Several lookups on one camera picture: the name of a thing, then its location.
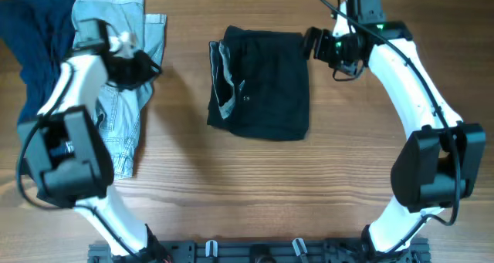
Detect black shorts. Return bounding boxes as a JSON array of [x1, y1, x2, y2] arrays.
[[207, 25, 310, 141]]

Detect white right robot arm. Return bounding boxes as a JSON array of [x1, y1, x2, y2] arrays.
[[303, 0, 486, 261]]

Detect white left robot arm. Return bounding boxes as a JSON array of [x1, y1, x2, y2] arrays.
[[15, 19, 172, 262]]

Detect light blue denim shorts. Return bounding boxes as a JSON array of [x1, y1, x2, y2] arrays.
[[72, 0, 167, 180]]

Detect navy blue garment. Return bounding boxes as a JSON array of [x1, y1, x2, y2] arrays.
[[1, 0, 76, 123]]

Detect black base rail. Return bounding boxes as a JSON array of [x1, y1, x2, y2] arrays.
[[87, 238, 431, 263]]

